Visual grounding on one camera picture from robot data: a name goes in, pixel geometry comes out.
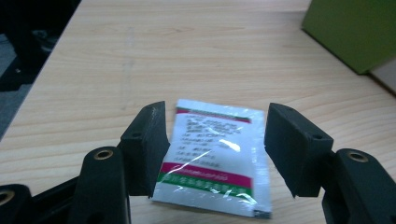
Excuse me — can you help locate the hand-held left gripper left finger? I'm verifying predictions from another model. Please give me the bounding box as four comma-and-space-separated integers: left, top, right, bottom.
66, 100, 171, 224

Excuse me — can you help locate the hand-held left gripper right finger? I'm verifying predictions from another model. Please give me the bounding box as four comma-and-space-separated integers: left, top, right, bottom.
263, 102, 396, 224

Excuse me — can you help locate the white packet with red-green stripes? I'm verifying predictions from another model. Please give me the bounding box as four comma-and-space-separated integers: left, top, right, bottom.
151, 98, 273, 219

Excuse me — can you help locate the green drawer box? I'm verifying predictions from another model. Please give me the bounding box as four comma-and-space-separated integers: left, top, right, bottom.
301, 0, 396, 76

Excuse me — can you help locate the black stand with flat base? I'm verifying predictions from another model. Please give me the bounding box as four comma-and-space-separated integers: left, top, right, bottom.
0, 27, 60, 93

